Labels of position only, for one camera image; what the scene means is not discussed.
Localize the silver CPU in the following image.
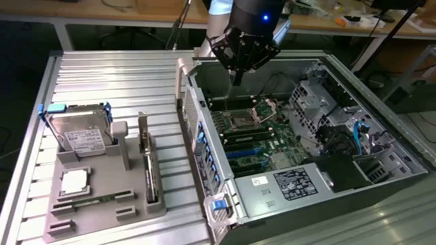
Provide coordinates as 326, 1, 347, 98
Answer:
60, 170, 91, 193

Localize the blue expansion slot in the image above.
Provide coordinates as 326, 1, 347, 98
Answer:
226, 147, 266, 159

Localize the black slanted stand pole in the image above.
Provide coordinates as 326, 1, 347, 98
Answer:
350, 0, 428, 72

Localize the black plastic duct cover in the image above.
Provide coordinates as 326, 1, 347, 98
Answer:
302, 154, 375, 194

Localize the grey chipset heatsink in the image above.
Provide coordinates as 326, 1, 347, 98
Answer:
271, 153, 291, 169

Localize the black monitor base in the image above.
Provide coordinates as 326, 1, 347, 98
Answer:
370, 0, 427, 11

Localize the thin black wire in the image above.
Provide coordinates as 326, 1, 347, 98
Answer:
262, 72, 303, 99

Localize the black hanging cable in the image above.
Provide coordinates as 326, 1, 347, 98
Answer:
168, 0, 192, 51

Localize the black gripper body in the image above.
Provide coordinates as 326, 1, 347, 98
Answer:
230, 0, 287, 69

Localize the graphics card with black cooler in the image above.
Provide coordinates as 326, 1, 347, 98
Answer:
138, 111, 162, 205

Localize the open grey PC case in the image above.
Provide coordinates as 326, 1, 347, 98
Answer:
174, 56, 430, 245

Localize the metal disk bay cage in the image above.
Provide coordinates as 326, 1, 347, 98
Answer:
290, 80, 346, 143

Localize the grey coiled cable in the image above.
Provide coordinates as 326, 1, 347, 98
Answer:
102, 0, 135, 13

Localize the dark equipment box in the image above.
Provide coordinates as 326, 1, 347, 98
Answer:
388, 83, 436, 114

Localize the grey power supply unit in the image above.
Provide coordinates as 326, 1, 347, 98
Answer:
234, 163, 336, 219

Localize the wooden desk white frame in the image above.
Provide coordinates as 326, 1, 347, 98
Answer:
290, 7, 436, 72
0, 0, 211, 51

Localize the hard disk in blue carrier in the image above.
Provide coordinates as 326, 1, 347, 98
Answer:
39, 101, 114, 158

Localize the black wire bundle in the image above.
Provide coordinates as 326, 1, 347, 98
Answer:
315, 124, 355, 156

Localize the green motherboard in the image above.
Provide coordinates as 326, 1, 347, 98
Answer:
207, 96, 311, 179

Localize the green RAM stick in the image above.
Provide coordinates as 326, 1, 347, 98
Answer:
71, 191, 120, 205

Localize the metal socket cover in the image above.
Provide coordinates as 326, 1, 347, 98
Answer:
250, 99, 278, 120

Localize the CPU socket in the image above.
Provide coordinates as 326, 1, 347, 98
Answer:
228, 111, 258, 129

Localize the blue wire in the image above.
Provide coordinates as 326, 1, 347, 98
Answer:
354, 120, 371, 156

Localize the grey plastic parts rack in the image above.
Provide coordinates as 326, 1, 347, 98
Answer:
43, 120, 168, 243

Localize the black RAM stick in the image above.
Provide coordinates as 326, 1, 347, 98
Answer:
222, 129, 275, 144

